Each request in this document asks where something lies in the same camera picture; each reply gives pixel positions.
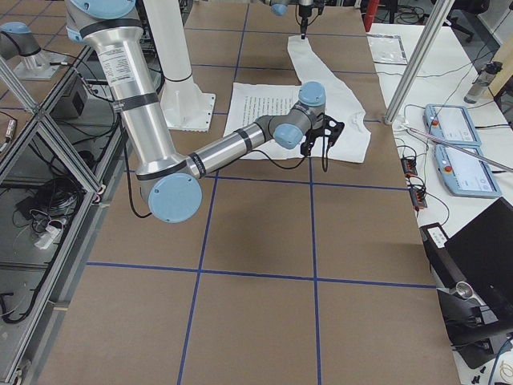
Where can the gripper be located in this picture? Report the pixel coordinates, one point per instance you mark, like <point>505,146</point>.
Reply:
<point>304,20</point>
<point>308,144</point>

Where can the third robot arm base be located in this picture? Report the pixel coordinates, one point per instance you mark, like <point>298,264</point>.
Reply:
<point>18,40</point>

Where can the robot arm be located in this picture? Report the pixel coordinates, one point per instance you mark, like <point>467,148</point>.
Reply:
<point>169,180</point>
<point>280,7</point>

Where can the plastic document sleeve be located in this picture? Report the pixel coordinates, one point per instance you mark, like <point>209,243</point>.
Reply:
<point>387,49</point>

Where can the orange connector board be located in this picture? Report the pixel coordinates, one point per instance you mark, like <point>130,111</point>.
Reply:
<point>418,198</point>
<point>409,166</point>

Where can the thin metal rod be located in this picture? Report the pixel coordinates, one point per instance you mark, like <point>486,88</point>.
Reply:
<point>437,140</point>

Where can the upper blue teach pendant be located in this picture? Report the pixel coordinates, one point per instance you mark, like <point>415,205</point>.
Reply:
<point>451,123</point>

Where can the blue teach pendant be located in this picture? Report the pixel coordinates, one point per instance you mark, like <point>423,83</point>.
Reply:
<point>465,175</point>
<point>451,123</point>

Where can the lower blue teach pendant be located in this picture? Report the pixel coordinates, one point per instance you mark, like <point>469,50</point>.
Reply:
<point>465,175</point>

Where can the grey water bottle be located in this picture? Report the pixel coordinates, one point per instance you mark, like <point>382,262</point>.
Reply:
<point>485,76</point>

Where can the black laptop computer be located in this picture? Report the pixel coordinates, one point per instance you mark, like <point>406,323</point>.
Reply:
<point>474,267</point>

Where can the white power strip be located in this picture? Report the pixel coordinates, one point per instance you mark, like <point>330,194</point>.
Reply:
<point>52,231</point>

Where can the aluminium frame post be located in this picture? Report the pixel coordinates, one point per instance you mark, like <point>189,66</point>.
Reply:
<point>430,32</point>

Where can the aluminium frame rack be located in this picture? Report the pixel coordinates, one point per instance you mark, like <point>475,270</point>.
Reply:
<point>63,164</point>

